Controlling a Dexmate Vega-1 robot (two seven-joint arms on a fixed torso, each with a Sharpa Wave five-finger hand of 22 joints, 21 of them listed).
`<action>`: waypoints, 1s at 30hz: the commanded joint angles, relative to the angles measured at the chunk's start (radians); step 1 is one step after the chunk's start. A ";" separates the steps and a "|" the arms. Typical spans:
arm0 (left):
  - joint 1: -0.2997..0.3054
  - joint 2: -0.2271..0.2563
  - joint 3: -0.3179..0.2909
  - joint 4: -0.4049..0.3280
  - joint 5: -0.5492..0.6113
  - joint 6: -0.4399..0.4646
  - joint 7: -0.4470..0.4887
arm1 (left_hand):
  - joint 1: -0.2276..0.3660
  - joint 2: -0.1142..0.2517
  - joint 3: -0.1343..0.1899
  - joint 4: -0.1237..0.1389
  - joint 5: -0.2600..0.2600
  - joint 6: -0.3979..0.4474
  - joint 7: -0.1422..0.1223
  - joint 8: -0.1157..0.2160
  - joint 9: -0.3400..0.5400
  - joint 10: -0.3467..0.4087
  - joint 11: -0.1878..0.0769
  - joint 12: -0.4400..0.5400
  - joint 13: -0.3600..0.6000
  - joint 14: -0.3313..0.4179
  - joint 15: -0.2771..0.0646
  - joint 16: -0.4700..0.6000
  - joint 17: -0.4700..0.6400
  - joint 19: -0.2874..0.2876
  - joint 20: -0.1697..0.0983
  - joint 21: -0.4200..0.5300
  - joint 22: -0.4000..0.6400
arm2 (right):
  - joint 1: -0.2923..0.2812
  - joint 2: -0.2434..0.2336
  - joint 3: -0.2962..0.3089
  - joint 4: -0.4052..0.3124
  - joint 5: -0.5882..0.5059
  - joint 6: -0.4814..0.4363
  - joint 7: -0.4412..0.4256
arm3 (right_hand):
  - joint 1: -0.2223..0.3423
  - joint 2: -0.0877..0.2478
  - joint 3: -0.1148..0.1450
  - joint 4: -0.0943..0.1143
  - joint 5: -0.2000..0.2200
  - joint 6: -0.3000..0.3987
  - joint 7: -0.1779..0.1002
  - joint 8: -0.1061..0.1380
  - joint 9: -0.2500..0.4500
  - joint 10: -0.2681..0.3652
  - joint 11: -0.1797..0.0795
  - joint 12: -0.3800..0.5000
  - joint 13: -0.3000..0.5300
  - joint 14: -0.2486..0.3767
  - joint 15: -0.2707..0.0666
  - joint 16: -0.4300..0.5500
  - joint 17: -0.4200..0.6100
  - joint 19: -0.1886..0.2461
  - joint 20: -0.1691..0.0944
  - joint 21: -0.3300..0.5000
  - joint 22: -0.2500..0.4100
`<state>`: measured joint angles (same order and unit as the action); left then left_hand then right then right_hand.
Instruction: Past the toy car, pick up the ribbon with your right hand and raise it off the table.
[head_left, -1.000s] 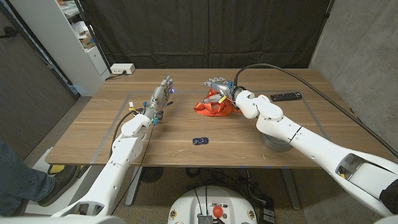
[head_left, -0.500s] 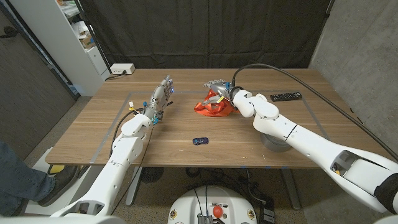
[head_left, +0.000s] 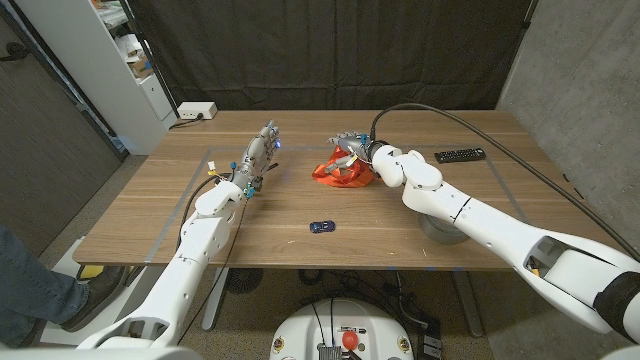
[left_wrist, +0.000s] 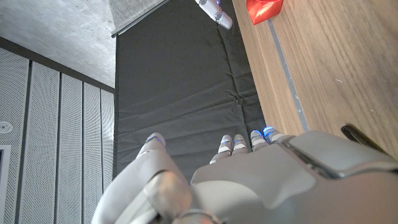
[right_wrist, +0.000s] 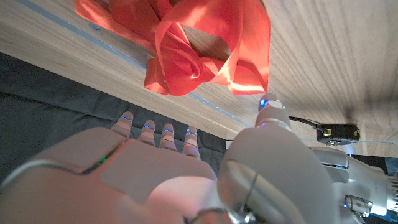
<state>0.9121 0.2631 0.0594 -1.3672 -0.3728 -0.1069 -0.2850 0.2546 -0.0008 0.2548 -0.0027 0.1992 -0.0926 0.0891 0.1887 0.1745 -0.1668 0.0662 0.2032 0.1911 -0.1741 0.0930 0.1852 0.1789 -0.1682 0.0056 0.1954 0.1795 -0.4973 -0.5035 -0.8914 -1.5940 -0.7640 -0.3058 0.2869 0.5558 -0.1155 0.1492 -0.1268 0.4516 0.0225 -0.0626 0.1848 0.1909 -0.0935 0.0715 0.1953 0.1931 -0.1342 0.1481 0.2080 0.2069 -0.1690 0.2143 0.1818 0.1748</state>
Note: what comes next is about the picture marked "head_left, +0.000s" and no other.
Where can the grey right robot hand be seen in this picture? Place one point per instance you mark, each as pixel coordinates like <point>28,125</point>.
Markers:
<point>356,145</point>

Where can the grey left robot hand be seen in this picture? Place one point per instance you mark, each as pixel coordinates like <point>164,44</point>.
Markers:
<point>255,155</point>

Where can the orange satin ribbon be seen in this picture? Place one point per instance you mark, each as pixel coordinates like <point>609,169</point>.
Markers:
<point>345,175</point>

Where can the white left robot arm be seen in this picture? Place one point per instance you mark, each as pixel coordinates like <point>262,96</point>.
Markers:
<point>200,240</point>

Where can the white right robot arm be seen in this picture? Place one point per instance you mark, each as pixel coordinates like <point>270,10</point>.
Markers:
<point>480,220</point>

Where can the small blue toy car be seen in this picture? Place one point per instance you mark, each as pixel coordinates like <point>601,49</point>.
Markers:
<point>322,227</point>

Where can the white power outlet box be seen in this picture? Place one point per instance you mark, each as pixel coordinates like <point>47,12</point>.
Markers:
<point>196,110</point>

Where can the black fabric curtain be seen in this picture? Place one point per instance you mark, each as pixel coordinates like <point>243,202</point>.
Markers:
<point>330,50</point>

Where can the black remote control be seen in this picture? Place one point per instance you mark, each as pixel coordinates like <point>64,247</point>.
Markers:
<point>460,155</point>

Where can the cardboard box with blue tape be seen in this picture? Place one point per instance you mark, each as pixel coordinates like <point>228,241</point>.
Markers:
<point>140,67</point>

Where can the black stand pole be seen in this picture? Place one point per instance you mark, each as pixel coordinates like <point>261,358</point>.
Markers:
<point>150,55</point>

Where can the grey table leg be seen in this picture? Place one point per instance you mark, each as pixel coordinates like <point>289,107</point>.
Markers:
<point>215,300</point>
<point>469,305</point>

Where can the white shelf cabinet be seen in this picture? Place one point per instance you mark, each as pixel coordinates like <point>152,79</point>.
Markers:
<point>100,75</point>

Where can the white robot torso base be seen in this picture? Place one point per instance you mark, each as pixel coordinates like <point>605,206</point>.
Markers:
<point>305,330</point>

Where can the red emergency stop button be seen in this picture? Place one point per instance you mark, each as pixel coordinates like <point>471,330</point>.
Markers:
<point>350,340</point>

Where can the black floor power strip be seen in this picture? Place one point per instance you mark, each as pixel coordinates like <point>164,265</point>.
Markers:
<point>430,345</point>

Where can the dark brown shoe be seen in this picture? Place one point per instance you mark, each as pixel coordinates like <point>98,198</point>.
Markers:
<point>95,300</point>

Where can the person's leg in jeans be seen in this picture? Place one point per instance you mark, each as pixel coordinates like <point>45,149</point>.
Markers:
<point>30,295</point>

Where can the grey duct tape roll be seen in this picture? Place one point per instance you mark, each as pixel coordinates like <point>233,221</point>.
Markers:
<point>437,232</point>

